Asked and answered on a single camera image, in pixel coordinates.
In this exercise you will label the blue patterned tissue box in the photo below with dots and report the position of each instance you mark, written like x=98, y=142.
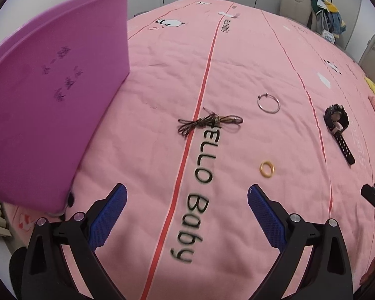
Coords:
x=328, y=36

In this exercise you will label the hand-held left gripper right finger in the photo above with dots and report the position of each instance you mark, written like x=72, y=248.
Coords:
x=267, y=218

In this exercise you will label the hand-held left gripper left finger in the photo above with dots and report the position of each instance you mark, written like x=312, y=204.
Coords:
x=107, y=218

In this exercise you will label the beige pillow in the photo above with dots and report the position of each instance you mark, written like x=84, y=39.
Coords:
x=295, y=3

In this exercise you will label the black wrist watch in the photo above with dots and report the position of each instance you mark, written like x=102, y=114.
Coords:
x=336, y=118

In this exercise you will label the purple plastic box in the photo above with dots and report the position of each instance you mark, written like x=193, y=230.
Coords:
x=50, y=115

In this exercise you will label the pink printed bed sheet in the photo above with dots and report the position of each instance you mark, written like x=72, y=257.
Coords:
x=237, y=68

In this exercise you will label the pile of clothes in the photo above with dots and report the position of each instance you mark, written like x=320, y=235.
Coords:
x=326, y=12

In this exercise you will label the beige chair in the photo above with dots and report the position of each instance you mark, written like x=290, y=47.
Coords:
x=373, y=53

